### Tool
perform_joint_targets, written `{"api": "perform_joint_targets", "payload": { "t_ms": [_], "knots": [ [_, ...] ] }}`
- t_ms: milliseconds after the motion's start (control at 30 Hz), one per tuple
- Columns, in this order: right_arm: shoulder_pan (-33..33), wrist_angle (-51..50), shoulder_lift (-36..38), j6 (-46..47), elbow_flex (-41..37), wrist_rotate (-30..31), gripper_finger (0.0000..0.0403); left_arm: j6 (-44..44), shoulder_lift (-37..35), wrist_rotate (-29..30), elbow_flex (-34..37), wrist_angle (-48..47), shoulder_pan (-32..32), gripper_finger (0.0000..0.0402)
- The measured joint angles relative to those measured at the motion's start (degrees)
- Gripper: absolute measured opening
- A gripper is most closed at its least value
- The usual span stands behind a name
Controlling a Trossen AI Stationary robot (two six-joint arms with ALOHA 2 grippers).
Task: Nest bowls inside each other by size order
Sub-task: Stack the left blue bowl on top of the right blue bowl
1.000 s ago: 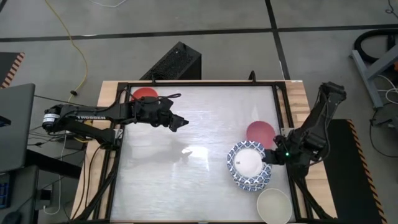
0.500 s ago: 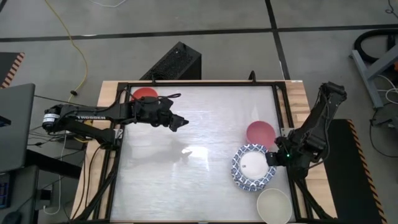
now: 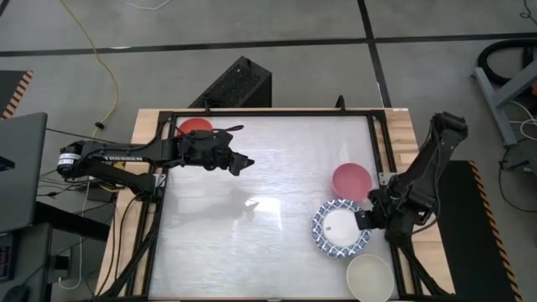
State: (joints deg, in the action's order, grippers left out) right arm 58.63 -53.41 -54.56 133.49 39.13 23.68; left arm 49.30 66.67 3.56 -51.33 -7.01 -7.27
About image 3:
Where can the cream white bowl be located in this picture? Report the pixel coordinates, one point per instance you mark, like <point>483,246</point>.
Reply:
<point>370,279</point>

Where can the black hazard-edged floor mat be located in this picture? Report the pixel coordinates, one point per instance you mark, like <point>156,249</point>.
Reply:
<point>465,251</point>

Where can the black computer tower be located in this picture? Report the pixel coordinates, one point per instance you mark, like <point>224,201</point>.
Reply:
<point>239,81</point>

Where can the black computer mouse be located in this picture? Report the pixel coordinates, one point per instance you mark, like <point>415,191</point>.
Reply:
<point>14,293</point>

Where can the black keyboard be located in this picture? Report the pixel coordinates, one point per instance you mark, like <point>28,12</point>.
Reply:
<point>5,262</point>

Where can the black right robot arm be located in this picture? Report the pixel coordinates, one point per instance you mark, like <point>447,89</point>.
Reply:
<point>444,138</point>

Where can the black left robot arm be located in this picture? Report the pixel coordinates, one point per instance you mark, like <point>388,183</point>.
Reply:
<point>121,157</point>

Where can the black metal table frame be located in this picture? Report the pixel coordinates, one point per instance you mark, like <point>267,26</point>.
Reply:
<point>272,113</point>

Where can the black frame clamp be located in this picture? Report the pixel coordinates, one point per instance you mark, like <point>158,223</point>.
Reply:
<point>207,105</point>
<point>340,102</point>

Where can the small hazard-striped floor mat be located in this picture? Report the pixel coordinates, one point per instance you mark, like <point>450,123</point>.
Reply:
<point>10,90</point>

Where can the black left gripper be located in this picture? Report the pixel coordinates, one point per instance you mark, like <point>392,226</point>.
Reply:
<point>205,149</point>

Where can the orange plastic bowl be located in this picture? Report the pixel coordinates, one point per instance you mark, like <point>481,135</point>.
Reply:
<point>195,126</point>

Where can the grey desk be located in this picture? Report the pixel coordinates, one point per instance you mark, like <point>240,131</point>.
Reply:
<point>29,260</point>

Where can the grey laptop lid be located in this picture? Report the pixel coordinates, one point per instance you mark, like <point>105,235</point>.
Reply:
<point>23,176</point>

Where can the pink bowl pale outside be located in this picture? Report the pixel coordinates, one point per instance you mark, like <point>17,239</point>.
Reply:
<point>351,182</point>

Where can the grey metal stand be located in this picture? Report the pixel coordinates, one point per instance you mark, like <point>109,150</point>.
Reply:
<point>495,105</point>

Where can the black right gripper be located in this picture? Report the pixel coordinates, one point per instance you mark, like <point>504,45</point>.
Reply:
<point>398,207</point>

